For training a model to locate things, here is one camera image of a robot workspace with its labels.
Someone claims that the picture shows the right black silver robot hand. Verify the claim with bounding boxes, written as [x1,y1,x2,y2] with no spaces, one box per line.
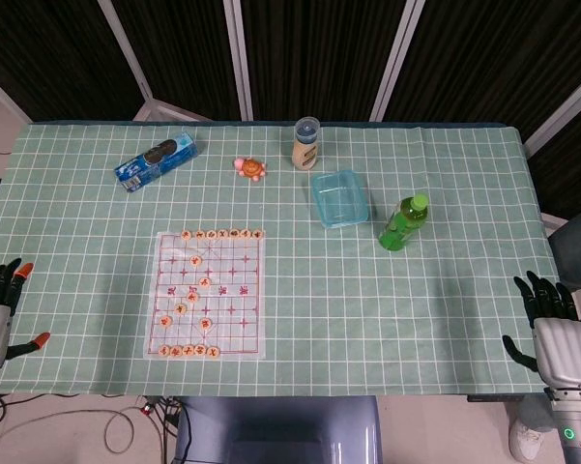
[501,270,581,391]

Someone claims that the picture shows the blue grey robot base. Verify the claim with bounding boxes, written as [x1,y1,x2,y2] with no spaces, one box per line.
[173,395,384,464]

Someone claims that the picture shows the clear plastic chess board sheet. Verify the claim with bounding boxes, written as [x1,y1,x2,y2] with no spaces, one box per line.
[142,230,267,360]

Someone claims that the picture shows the person leg blue jeans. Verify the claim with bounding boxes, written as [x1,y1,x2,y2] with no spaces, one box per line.
[546,200,581,291]

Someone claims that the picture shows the white sneaker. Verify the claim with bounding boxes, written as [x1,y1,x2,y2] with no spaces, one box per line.
[508,418,547,463]

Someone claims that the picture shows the dark folding screen panel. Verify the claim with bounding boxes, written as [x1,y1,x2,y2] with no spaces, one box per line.
[384,0,581,141]
[524,91,581,218]
[0,0,149,122]
[110,0,243,122]
[241,0,412,122]

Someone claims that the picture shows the green tea bottle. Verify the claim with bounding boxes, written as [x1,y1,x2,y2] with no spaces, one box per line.
[378,191,430,251]

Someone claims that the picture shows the blue cookie box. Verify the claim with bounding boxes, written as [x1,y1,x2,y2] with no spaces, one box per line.
[113,130,199,194]

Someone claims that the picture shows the green checkered tablecloth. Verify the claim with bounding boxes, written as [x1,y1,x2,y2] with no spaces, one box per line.
[0,120,569,398]

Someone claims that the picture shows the blue transparent plastic container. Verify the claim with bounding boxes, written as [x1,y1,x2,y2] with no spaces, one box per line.
[310,169,371,230]

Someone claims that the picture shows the pink orange turtle toy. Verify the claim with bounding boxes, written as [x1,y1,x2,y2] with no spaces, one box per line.
[231,156,268,184]

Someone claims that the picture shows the beige bottle with clear cap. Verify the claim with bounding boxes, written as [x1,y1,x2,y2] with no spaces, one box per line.
[291,116,322,171]

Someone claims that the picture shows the white floor cable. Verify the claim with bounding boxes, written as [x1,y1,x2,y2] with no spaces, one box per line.
[0,405,141,455]

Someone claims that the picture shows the black floor cable bundle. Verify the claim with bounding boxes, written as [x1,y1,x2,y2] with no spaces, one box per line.
[157,395,194,464]

